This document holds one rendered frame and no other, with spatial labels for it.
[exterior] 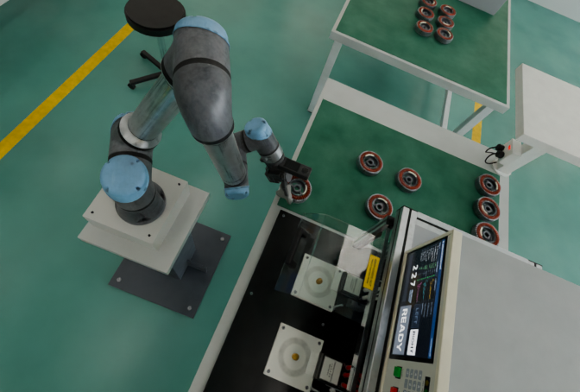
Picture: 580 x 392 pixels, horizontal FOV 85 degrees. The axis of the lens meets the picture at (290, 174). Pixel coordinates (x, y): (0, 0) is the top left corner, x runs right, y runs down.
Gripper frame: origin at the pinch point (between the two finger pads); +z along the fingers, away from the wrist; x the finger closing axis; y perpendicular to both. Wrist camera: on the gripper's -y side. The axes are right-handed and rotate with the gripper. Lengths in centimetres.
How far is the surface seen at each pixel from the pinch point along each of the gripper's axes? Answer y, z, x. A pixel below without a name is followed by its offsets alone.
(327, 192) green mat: -6.6, 12.0, -7.4
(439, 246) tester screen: -52, -21, 23
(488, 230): -67, 49, -21
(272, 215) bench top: 7.9, 2.7, 11.3
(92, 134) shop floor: 154, -5, -20
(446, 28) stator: -38, 29, -148
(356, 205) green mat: -17.6, 19.3, -7.7
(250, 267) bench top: 7.6, 2.9, 32.3
